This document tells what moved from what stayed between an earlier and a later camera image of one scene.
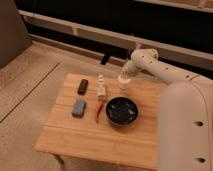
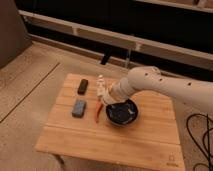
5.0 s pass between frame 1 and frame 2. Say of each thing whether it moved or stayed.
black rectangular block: stayed
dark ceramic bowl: stayed
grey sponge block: stayed
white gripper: moved
